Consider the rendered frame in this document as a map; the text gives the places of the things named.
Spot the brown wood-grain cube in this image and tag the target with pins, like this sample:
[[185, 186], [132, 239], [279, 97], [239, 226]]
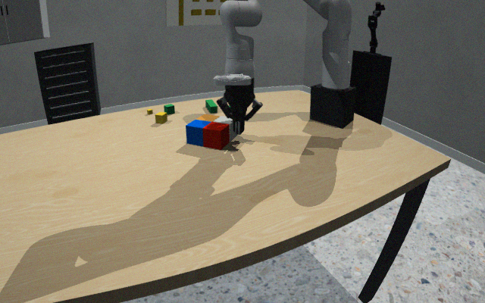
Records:
[[208, 117]]

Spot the yellow cube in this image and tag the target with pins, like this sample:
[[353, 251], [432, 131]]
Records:
[[161, 117]]

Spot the red cube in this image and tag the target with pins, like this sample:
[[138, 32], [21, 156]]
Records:
[[216, 135]]

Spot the blue cube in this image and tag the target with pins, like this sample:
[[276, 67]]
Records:
[[194, 133]]

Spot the green rectangular bar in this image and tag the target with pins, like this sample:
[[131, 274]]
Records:
[[211, 106]]

